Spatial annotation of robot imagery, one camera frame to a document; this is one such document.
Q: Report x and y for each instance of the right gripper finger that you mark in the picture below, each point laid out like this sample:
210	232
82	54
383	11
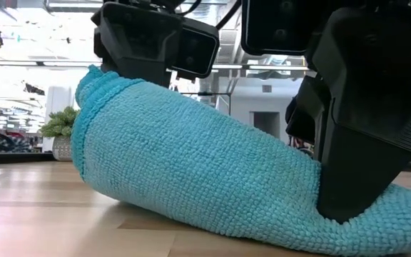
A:
305	110
369	107

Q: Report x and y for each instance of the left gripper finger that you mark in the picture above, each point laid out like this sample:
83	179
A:
137	39

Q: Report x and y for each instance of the blue microfiber towel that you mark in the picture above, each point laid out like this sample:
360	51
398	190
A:
191	160

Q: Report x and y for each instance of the person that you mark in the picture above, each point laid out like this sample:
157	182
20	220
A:
300	144

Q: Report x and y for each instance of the green plant in patterned pot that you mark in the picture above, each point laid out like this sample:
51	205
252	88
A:
61	128

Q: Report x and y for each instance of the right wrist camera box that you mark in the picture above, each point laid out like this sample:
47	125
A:
277	25

